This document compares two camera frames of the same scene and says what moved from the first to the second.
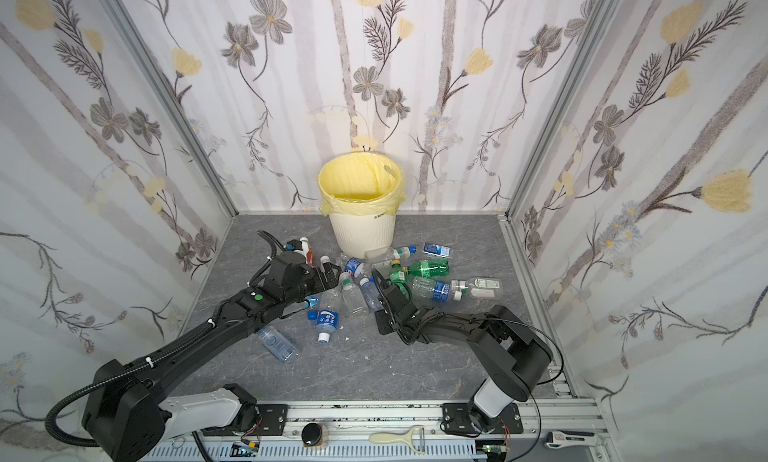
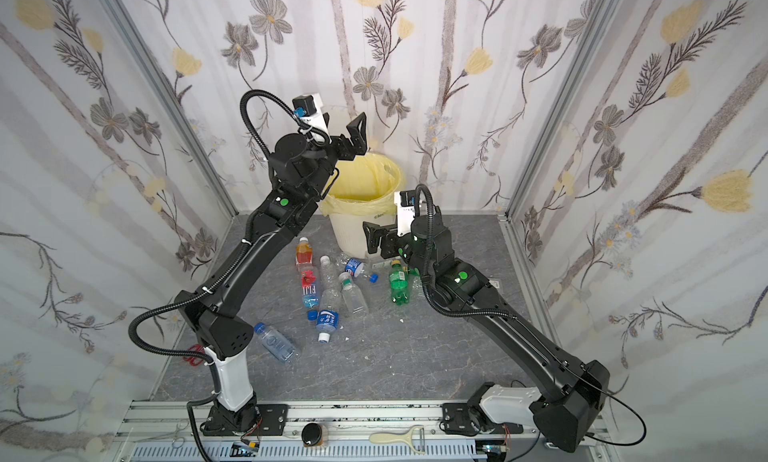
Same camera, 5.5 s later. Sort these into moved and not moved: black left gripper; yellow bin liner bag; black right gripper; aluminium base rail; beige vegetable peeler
Moved: black right gripper; black left gripper
Not moved: aluminium base rail; beige vegetable peeler; yellow bin liner bag
